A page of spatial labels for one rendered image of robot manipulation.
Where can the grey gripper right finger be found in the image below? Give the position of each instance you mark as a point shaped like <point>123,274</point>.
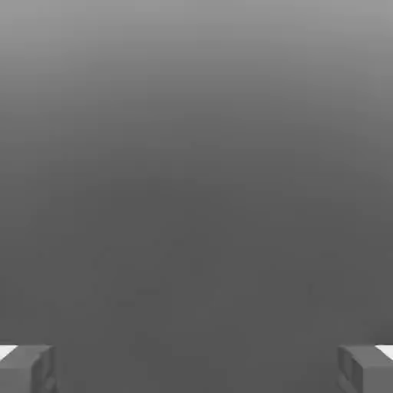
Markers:
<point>368,370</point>

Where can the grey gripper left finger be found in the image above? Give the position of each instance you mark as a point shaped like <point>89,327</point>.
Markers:
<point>24,370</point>

